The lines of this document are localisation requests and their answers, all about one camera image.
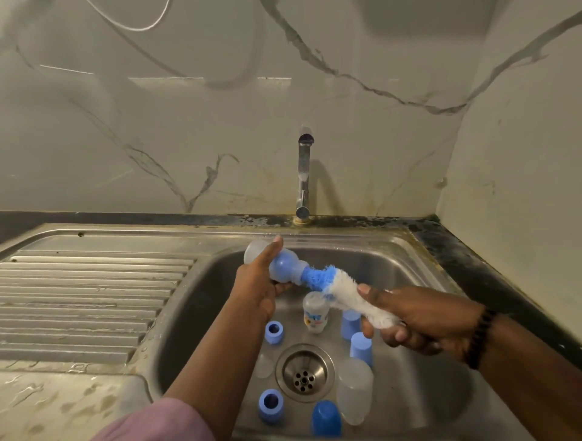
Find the person's left hand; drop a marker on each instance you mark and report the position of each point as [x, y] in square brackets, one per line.
[255, 291]

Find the person's right hand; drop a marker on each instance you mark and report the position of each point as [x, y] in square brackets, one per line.
[436, 318]

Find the translucent bottle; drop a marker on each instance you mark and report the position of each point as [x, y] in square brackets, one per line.
[256, 249]
[355, 395]

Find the cartoon print baby bottle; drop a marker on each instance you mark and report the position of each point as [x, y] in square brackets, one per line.
[316, 313]

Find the clear silicone nipple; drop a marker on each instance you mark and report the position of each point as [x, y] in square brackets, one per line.
[264, 367]

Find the blue cylindrical bottle cap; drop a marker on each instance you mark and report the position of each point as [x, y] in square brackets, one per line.
[362, 350]
[350, 327]

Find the blue and white bottle brush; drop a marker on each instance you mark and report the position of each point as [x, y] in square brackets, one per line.
[345, 291]

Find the translucent bottle front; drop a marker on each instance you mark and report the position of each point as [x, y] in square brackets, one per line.
[355, 395]

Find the dark blue dome cap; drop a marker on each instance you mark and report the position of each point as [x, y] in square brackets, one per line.
[326, 420]

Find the person's left forearm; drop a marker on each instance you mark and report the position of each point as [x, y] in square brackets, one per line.
[214, 382]

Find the person's right forearm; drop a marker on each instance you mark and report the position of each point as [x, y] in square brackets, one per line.
[536, 372]

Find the metal sink drain strainer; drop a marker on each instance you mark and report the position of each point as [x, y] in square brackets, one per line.
[305, 372]

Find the chrome sink faucet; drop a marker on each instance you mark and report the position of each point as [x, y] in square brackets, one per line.
[304, 182]

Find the pink shirt sleeve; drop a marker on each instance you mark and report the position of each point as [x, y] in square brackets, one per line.
[155, 423]

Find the stainless steel sink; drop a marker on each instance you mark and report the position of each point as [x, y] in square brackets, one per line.
[82, 300]

